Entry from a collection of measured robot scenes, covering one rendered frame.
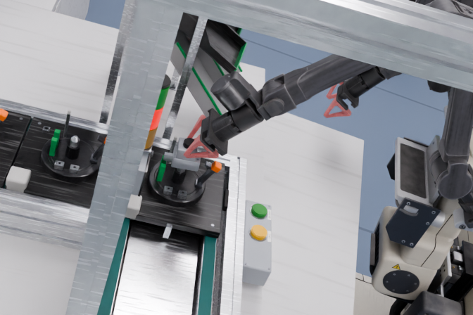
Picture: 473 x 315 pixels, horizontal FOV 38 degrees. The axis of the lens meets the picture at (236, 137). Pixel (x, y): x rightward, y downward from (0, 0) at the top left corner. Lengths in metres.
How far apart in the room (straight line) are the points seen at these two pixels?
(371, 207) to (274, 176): 1.46
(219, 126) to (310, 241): 0.49
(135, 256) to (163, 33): 1.15
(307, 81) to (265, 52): 2.61
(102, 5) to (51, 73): 1.97
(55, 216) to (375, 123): 2.60
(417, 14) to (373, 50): 0.03
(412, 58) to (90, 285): 0.41
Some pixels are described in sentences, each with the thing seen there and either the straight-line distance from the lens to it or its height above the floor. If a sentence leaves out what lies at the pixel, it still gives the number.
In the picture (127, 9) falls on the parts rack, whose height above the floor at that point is 1.29.
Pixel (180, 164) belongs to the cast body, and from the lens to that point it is 1.59.
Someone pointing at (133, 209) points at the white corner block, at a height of 0.99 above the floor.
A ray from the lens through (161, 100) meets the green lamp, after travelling 1.24.
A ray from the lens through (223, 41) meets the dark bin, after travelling 1.76.
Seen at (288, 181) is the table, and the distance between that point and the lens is 1.97.
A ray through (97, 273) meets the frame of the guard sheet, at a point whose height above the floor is 1.62.
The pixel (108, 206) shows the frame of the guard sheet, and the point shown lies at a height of 1.71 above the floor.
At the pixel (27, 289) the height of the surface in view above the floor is 0.86.
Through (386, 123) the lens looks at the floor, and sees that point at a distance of 3.94.
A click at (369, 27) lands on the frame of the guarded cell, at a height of 1.98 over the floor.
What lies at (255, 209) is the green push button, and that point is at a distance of 1.69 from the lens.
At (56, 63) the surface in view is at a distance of 2.12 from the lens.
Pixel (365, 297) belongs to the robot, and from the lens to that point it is 2.61.
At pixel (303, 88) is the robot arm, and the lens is 1.45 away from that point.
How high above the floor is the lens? 2.16
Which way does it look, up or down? 40 degrees down
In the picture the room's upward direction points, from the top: 22 degrees clockwise
